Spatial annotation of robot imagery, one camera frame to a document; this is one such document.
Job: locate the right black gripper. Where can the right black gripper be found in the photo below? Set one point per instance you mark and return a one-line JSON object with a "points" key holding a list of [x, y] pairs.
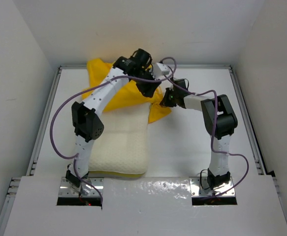
{"points": [[165, 102]]}

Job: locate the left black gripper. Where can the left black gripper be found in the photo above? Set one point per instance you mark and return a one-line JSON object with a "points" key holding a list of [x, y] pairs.
{"points": [[148, 91]]}

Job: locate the yellow pillowcase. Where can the yellow pillowcase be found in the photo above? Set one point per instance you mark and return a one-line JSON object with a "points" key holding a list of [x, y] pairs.
{"points": [[128, 95]]}

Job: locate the cream quilted pillow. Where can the cream quilted pillow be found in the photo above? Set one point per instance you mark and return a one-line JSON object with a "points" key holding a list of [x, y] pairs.
{"points": [[122, 147]]}

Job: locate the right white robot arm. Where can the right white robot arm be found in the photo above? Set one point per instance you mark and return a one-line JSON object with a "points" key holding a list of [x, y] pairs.
{"points": [[220, 122]]}

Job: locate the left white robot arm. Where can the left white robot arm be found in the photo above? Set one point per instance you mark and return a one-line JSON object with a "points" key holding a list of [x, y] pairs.
{"points": [[86, 115]]}

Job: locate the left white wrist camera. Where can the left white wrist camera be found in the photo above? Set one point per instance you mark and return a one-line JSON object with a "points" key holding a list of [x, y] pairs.
{"points": [[160, 69]]}

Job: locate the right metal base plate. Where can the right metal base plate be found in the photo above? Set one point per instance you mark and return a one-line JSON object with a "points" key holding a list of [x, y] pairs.
{"points": [[199, 188]]}

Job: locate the metal base plate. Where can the metal base plate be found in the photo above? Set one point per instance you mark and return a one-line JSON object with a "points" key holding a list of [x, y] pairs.
{"points": [[67, 190], [199, 188]]}

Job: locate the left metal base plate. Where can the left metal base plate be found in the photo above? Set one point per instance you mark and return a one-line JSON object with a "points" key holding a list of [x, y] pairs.
{"points": [[67, 190]]}

